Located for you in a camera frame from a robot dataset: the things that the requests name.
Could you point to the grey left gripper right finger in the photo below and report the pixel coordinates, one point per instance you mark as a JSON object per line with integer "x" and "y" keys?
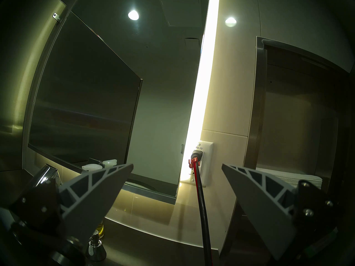
{"x": 266, "y": 207}

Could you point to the white vertical light strip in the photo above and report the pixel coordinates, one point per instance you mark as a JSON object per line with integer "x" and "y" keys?
{"x": 205, "y": 74}

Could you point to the folded towel stack in dispenser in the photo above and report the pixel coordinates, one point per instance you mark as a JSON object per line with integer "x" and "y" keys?
{"x": 285, "y": 175}

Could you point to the white wall power outlet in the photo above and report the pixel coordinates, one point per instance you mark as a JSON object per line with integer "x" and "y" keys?
{"x": 207, "y": 157}

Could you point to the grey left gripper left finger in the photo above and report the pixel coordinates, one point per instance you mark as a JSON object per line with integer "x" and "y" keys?
{"x": 83, "y": 201}

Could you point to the soap bottle with yellow liquid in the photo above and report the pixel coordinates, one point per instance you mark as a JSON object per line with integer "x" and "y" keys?
{"x": 101, "y": 230}

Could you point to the large wall mirror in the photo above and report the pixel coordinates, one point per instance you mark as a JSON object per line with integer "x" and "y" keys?
{"x": 83, "y": 88}

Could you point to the chrome soap pump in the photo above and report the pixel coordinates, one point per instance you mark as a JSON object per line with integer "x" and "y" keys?
{"x": 97, "y": 250}

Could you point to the chrome sink faucet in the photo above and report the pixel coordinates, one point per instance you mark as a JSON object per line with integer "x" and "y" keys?
{"x": 44, "y": 175}

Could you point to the steel towel dispenser cabinet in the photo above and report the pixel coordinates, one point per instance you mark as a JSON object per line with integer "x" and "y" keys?
{"x": 258, "y": 102}

